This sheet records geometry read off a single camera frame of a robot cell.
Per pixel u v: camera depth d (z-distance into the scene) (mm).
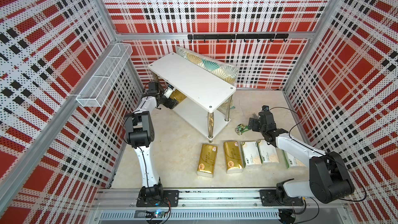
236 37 884
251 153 840
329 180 423
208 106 677
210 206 725
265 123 688
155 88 841
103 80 745
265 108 795
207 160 786
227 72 803
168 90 932
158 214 692
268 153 823
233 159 802
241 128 983
